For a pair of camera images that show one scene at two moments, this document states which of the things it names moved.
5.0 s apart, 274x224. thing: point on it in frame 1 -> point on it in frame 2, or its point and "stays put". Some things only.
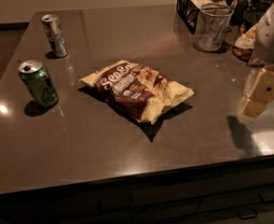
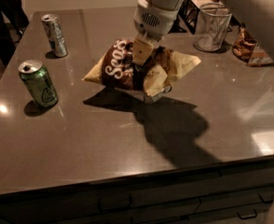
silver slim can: (56, 38) stays put
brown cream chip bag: (136, 89) -> (116, 67)
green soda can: (38, 82) stays put
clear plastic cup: (212, 26) stays put
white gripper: (271, 36) -> (154, 21)
